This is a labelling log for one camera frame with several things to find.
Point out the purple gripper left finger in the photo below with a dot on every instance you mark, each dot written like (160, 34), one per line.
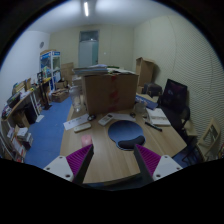
(73, 167)

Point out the open white notebook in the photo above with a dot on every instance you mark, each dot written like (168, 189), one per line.
(157, 117)

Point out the clear plastic water bottle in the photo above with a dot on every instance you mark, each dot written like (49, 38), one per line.
(75, 98)

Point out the pink small box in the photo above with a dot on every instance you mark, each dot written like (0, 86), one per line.
(86, 140)

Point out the wooden chair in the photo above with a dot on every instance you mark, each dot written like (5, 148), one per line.
(209, 140)

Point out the large cardboard box on table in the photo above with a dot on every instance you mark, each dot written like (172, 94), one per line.
(110, 92)

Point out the black marker pen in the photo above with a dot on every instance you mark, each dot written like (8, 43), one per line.
(153, 126)

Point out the stack of papers on box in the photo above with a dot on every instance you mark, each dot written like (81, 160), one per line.
(91, 70)

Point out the blue mouse pad wrist rest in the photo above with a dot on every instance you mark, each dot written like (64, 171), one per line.
(126, 134)

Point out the clear plastic cup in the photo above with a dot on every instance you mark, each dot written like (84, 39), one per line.
(140, 108)

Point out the cream remote control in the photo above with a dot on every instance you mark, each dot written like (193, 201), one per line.
(82, 127)

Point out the ceiling fluorescent light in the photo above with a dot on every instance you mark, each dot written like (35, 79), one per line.
(86, 9)

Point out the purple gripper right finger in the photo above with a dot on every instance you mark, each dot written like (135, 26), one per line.
(153, 166)

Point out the blue white display cabinet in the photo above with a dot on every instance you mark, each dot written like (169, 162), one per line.
(50, 66)

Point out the white remote control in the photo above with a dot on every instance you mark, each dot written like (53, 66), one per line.
(106, 119)

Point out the cardboard box on floor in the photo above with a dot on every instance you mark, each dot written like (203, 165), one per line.
(60, 95)

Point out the tall cardboard box background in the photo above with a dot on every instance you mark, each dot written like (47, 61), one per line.
(144, 69)

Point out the wooden side shelf desk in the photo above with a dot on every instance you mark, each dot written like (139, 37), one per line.
(21, 111)

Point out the grey door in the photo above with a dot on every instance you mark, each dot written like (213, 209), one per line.
(88, 48)

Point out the white paper sheet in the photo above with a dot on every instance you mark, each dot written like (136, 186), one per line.
(76, 122)

